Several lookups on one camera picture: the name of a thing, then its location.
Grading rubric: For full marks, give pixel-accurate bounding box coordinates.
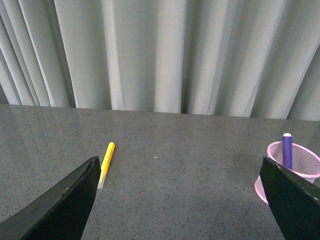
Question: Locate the pink mesh cup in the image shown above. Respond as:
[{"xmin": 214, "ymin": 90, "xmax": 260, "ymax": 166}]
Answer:
[{"xmin": 254, "ymin": 141, "xmax": 320, "ymax": 204}]

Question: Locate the yellow pen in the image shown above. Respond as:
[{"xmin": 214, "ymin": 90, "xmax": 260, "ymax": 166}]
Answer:
[{"xmin": 97, "ymin": 142, "xmax": 116, "ymax": 189}]

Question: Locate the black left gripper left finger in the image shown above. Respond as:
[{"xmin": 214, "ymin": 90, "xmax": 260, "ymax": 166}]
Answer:
[{"xmin": 0, "ymin": 156, "xmax": 101, "ymax": 240}]

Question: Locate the grey pleated curtain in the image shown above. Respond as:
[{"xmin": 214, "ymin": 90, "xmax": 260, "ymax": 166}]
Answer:
[{"xmin": 0, "ymin": 0, "xmax": 320, "ymax": 121}]

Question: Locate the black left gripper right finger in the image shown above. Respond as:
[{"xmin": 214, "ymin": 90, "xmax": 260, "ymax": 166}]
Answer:
[{"xmin": 259, "ymin": 157, "xmax": 320, "ymax": 240}]

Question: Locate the purple pen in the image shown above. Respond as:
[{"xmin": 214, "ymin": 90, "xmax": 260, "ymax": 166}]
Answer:
[{"xmin": 282, "ymin": 133, "xmax": 293, "ymax": 170}]

